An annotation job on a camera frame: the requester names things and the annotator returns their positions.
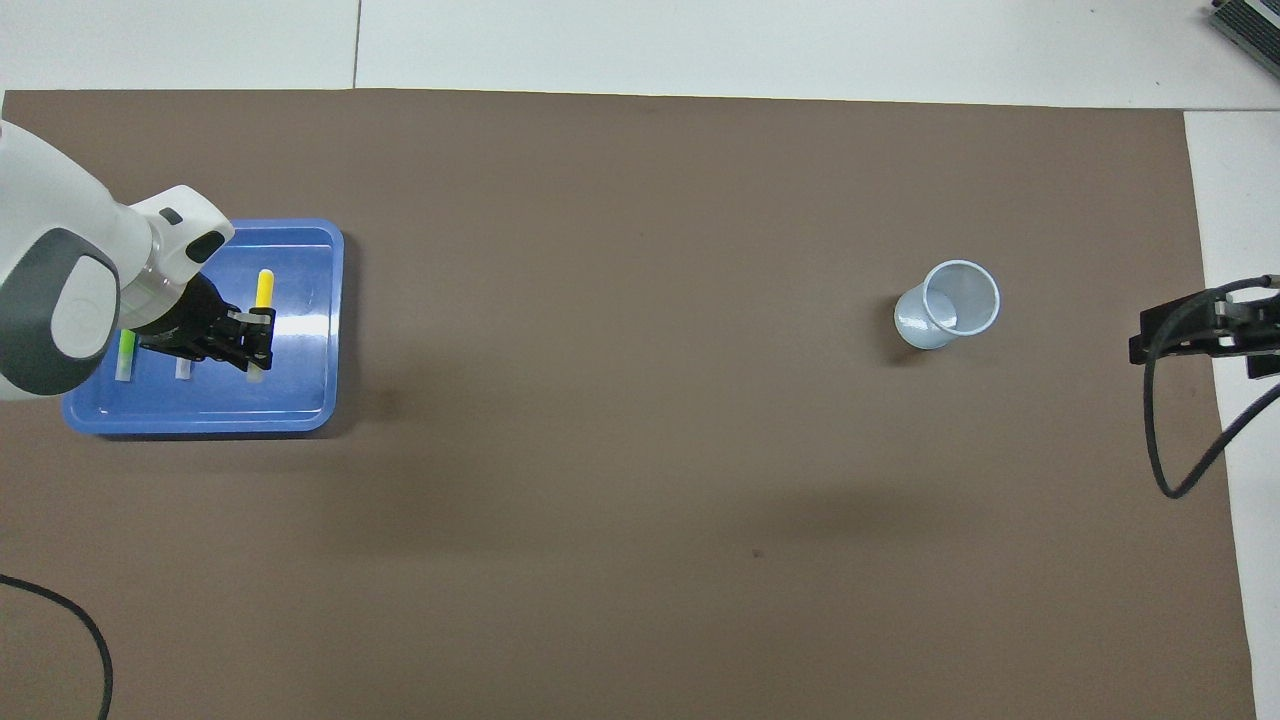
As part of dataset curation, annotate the blue plastic tray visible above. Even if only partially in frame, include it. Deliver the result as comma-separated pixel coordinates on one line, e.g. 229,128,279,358
62,218,345,437

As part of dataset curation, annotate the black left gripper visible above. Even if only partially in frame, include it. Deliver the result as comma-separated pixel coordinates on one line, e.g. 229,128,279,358
130,275,277,373

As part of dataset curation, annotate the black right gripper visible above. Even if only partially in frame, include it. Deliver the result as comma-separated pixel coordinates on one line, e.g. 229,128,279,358
1129,285,1280,379

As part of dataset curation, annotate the brown table mat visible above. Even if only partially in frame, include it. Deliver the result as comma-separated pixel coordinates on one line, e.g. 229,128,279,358
0,88,1259,720

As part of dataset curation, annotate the grey ribbed device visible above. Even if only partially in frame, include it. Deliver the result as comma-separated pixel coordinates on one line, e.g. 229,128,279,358
1208,0,1280,76

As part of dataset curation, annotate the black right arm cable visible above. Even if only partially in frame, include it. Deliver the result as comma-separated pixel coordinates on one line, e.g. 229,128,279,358
1143,275,1280,499

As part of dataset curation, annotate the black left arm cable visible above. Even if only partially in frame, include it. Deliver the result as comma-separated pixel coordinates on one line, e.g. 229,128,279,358
0,573,114,720

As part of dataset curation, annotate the translucent plastic cup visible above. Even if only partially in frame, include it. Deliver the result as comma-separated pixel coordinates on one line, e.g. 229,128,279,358
893,259,1002,351

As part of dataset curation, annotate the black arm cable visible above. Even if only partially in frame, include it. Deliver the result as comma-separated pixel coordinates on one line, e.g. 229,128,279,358
1143,275,1280,499
0,573,114,720

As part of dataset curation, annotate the yellow marker pen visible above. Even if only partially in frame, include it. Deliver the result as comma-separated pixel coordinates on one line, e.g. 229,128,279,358
247,269,276,386

